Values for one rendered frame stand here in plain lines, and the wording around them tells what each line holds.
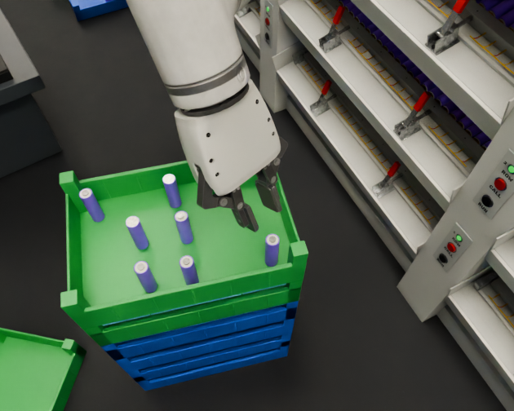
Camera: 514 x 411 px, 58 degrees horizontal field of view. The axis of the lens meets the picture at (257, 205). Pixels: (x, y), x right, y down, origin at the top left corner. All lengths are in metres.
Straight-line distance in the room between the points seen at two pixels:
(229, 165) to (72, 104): 1.06
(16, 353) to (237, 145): 0.79
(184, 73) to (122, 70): 1.13
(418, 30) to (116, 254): 0.56
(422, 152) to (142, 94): 0.90
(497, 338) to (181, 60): 0.75
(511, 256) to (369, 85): 0.41
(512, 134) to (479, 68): 0.12
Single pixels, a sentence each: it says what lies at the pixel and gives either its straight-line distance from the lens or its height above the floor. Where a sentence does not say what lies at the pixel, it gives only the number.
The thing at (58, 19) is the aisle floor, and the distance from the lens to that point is 1.85.
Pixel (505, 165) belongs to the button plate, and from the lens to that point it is 0.71.
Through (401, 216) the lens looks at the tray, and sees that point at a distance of 1.01.
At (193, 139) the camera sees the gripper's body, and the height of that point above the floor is 0.64.
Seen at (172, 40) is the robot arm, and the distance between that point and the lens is 0.43.
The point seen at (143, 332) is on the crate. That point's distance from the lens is 0.70.
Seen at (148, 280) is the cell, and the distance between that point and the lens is 0.62.
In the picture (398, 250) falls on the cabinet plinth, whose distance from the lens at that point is 1.12.
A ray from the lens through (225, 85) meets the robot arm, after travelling 0.45.
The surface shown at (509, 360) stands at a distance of 0.96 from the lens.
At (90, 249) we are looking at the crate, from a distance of 0.70.
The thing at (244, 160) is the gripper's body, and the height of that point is 0.60.
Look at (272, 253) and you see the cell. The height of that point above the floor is 0.45.
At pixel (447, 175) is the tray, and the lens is 0.85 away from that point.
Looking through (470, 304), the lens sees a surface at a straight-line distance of 0.97.
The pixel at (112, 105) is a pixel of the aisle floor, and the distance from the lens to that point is 1.46.
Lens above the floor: 0.99
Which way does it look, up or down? 57 degrees down
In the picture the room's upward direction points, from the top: straight up
